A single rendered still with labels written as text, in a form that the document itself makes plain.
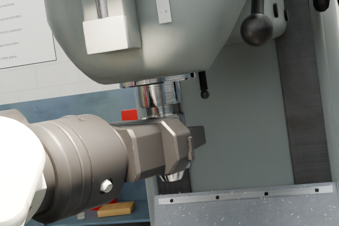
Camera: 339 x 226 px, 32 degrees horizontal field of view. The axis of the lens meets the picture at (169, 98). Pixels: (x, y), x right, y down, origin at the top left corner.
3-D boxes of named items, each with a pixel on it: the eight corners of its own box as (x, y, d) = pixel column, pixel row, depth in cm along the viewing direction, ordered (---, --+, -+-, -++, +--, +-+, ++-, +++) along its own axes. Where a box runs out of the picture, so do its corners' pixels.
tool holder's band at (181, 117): (155, 122, 68) (153, 113, 67) (192, 118, 65) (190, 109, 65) (135, 128, 63) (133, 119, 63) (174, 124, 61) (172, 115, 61)
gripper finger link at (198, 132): (201, 149, 65) (165, 160, 61) (198, 120, 65) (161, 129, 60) (213, 148, 64) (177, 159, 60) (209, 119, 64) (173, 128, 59)
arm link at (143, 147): (188, 97, 58) (100, 114, 49) (201, 193, 58) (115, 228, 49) (100, 106, 66) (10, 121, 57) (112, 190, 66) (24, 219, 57)
